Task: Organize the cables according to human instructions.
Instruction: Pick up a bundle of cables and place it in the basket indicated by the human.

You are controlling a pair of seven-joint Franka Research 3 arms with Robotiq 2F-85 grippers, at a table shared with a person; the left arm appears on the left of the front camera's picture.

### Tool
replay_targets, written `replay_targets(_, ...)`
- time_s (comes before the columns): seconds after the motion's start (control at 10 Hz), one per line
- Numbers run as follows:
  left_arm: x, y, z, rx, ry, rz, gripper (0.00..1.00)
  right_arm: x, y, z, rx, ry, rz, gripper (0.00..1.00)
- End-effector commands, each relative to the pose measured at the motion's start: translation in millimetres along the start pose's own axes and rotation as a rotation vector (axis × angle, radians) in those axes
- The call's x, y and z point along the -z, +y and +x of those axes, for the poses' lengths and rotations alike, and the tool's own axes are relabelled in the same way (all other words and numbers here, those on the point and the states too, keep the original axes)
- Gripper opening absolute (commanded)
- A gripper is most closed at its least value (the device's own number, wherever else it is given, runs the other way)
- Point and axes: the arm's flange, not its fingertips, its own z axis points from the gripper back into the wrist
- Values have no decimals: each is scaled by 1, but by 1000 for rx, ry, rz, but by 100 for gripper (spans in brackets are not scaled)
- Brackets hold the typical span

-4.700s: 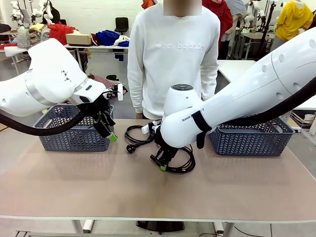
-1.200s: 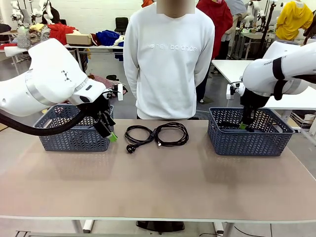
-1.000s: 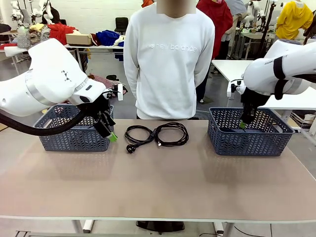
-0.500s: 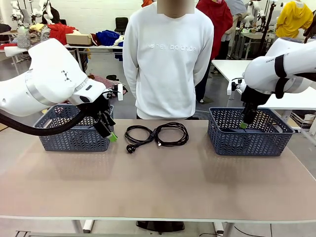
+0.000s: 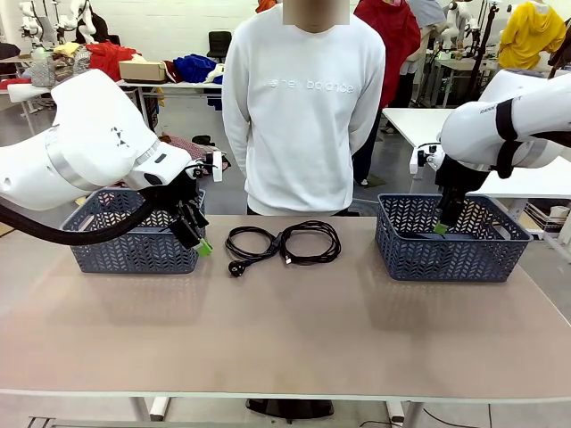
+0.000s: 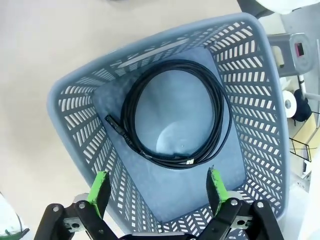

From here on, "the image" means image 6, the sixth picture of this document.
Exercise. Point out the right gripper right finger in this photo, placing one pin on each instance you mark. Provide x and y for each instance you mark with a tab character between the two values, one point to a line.
225	221

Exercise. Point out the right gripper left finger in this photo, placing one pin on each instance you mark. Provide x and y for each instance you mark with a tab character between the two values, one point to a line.
82	218

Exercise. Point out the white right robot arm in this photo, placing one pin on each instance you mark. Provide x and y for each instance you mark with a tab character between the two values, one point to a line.
7	212

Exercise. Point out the grey-blue plastic lattice basket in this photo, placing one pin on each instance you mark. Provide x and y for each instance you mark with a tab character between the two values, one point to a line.
250	100

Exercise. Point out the white paper roll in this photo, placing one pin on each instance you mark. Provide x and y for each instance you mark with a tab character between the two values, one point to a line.
290	103

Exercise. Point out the black bag on stand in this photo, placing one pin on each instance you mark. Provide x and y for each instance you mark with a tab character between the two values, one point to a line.
302	107

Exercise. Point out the grey device with pink panel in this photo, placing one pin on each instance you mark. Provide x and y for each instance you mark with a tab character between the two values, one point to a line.
287	42

